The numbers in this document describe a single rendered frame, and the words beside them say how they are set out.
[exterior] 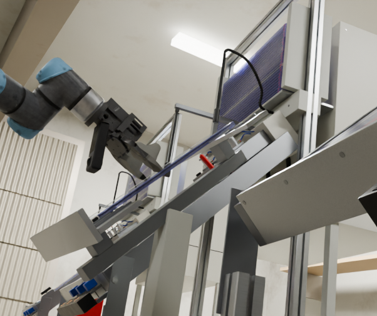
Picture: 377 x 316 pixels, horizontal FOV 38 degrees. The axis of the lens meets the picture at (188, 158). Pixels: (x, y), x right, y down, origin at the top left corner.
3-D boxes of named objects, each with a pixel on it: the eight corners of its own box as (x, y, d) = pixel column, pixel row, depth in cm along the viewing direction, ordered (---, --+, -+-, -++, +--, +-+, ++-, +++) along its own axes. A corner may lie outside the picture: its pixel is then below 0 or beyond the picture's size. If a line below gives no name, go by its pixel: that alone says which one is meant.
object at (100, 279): (115, 293, 139) (98, 269, 140) (71, 306, 198) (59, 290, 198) (119, 289, 140) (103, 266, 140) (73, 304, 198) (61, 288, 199)
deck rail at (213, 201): (118, 291, 138) (103, 271, 138) (115, 292, 139) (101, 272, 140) (299, 147, 170) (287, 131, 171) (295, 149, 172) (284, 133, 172)
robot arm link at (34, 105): (-11, 107, 126) (22, 73, 126) (22, 128, 136) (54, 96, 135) (1, 126, 122) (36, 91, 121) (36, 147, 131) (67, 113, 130)
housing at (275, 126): (289, 158, 170) (262, 121, 171) (223, 195, 214) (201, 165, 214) (305, 145, 174) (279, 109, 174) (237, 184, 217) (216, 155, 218)
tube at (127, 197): (68, 241, 109) (65, 236, 109) (66, 242, 110) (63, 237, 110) (235, 125, 136) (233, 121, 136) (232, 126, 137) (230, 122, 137)
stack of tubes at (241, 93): (279, 91, 178) (285, 22, 188) (215, 142, 224) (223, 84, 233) (313, 103, 182) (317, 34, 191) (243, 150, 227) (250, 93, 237)
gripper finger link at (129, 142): (149, 150, 128) (118, 130, 129) (145, 155, 127) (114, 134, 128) (146, 160, 132) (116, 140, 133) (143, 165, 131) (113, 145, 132)
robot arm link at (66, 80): (34, 79, 132) (59, 54, 132) (69, 111, 134) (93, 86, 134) (29, 80, 125) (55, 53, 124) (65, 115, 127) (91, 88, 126)
